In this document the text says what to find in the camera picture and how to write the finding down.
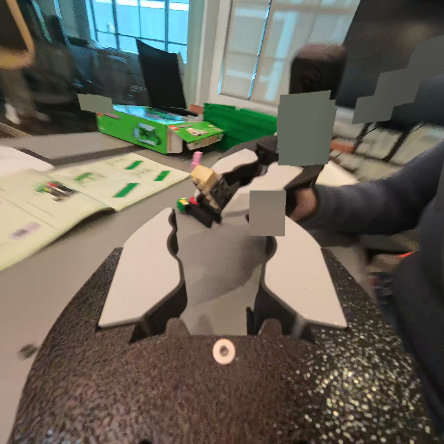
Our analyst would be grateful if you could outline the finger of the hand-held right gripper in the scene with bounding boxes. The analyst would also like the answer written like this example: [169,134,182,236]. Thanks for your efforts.
[223,165,303,218]
[210,149,259,175]

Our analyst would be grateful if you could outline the paned window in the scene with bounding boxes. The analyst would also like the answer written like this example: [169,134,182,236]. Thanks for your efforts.
[85,0,190,62]

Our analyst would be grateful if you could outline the green and black brick assembly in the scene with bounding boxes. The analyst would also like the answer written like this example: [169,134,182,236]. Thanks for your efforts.
[177,197,222,228]

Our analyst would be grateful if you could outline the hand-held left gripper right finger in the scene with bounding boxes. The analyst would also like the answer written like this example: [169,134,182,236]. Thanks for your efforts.
[261,219,348,336]

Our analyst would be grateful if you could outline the person's dark clothed torso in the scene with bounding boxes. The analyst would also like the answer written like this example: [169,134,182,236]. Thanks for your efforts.
[368,201,444,438]

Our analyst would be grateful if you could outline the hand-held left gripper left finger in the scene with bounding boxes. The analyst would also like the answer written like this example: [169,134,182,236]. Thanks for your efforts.
[98,207,186,330]

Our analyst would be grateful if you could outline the black monitor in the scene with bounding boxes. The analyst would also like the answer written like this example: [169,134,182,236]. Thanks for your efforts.
[135,38,199,117]

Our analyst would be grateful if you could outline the open instruction booklet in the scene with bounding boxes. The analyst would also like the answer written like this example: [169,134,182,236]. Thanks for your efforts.
[0,152,191,272]

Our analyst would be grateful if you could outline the grey desk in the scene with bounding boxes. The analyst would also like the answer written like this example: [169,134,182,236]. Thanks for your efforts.
[0,133,368,444]

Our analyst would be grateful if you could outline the green cardboard box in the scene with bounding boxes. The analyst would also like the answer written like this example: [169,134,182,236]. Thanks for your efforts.
[96,104,225,155]

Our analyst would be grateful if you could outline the tan and black brick assembly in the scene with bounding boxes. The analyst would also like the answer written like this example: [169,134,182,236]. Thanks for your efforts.
[191,164,240,212]

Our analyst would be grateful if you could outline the dark chair back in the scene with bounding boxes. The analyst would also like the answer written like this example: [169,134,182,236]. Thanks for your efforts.
[291,43,347,102]

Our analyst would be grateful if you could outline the person's right forearm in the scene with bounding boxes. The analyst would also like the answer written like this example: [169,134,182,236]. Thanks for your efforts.
[305,142,444,241]

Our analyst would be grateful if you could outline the white framed window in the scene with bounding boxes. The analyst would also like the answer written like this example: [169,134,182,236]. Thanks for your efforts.
[218,0,358,102]

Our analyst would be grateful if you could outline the person's right hand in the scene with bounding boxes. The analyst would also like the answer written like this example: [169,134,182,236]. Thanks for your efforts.
[287,187,318,222]

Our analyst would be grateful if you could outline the green plastic bin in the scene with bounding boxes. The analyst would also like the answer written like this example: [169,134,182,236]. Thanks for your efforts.
[203,102,279,152]

